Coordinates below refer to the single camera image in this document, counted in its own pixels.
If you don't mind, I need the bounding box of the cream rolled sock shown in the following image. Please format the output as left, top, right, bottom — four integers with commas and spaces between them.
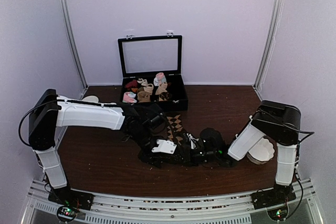
137, 78, 154, 95

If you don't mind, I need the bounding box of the white scalloped bowl right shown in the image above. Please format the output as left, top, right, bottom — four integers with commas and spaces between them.
246, 137, 275, 165

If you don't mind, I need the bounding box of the aluminium corner post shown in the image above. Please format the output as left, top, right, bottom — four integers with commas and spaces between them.
254, 0, 284, 92
60, 0, 88, 89

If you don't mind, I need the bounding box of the aluminium front rail frame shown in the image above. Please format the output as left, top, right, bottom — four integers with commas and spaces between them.
19, 179, 327, 223

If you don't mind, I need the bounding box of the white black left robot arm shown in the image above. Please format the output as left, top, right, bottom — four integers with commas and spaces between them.
24, 89, 176, 205

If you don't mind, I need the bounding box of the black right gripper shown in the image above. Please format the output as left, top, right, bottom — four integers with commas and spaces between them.
173, 146, 218, 168

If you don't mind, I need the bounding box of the white bowl left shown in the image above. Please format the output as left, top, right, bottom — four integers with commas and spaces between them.
81, 95, 99, 103

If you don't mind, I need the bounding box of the aluminium right corner post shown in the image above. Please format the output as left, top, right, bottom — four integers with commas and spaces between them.
254, 0, 284, 92

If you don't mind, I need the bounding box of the dark red rolled sock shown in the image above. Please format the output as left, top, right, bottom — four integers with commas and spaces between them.
124, 79, 138, 90

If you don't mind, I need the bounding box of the pink teal white rolled sock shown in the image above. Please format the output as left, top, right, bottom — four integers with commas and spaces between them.
153, 72, 166, 87

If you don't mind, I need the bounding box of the brown tan argyle sock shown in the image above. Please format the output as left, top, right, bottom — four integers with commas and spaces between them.
166, 113, 192, 150
159, 92, 172, 101

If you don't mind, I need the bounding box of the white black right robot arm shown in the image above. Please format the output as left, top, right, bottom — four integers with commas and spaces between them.
190, 100, 303, 209

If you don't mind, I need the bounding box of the beige rolled sock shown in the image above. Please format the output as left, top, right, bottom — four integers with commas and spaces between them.
155, 82, 168, 95

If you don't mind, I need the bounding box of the black box with glass lid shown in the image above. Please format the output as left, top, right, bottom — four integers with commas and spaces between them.
118, 34, 188, 112

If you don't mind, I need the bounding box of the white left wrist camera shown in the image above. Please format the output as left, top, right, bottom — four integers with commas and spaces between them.
152, 139, 177, 154

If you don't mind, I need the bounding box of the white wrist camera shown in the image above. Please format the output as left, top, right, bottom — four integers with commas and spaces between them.
186, 133, 199, 150
152, 139, 177, 154

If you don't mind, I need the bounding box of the aluminium left corner post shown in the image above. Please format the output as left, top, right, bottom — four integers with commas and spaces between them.
60, 0, 88, 89

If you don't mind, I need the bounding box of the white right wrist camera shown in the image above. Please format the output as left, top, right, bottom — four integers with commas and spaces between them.
186, 133, 199, 150

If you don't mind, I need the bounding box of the tan rolled sock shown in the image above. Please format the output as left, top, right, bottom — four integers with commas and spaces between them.
137, 91, 151, 103

